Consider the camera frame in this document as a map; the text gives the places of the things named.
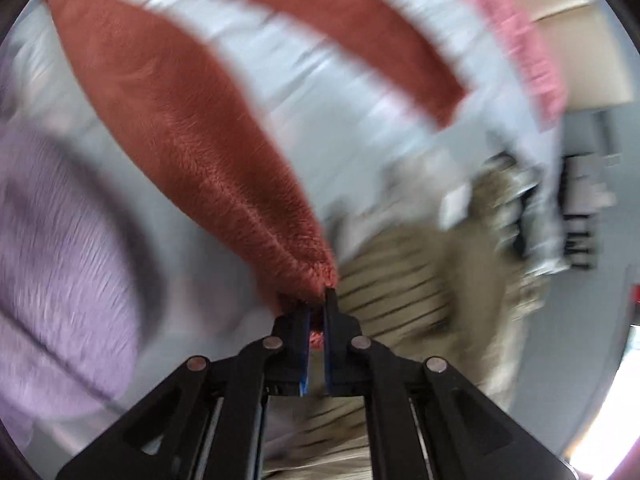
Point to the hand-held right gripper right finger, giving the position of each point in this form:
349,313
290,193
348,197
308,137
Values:
328,350

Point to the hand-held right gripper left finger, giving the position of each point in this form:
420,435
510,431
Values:
303,360

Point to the rust fleece garment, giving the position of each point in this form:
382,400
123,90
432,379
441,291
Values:
175,110

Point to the beige striped shirt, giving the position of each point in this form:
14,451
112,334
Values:
410,280

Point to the purple fuzzy blanket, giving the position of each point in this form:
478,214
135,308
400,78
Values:
60,260

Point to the black and white nightstand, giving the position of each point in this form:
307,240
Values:
585,185

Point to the pink pillow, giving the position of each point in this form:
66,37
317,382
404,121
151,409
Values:
525,60

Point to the beige padded headboard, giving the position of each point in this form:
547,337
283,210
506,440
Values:
590,50

